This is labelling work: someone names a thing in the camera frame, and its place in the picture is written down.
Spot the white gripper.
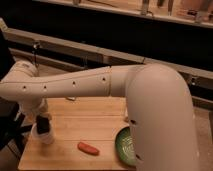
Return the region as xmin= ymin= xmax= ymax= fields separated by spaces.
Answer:
xmin=19 ymin=99 xmax=50 ymax=134

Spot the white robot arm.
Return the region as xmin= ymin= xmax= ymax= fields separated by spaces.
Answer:
xmin=0 ymin=61 xmax=199 ymax=171

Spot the black chair base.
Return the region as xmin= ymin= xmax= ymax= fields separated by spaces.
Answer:
xmin=0 ymin=98 xmax=32 ymax=158

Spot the wooden board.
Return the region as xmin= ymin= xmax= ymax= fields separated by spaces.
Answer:
xmin=18 ymin=97 xmax=130 ymax=171

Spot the orange carrot toy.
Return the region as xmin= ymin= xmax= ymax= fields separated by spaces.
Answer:
xmin=77 ymin=142 xmax=100 ymax=156

